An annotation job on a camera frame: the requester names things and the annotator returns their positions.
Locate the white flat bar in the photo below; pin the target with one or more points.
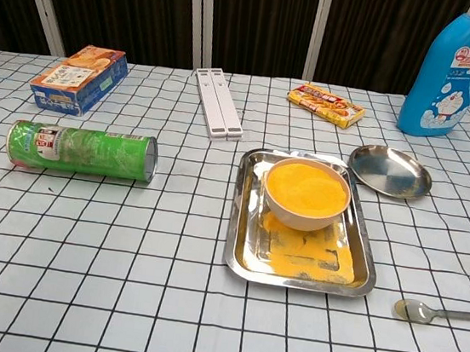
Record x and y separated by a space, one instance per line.
218 101

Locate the yellow curry box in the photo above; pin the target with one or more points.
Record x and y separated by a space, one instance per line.
325 104

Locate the round steel plate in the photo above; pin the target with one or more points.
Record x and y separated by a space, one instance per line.
390 171

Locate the checkered tablecloth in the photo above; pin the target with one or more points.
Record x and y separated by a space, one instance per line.
122 256

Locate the green chips can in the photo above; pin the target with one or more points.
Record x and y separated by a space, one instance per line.
83 151

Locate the clear plastic spoon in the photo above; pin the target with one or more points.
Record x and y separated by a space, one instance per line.
413 311

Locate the blue detergent bottle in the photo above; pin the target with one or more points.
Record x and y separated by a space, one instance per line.
444 81

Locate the dark folding partition screen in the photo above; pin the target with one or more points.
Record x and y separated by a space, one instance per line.
259 16

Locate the rectangular steel tray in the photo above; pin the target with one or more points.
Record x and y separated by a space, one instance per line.
241 228

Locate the orange blue biscuit box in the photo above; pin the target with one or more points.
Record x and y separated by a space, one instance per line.
75 79

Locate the orange bowl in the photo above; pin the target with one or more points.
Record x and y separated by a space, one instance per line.
298 221

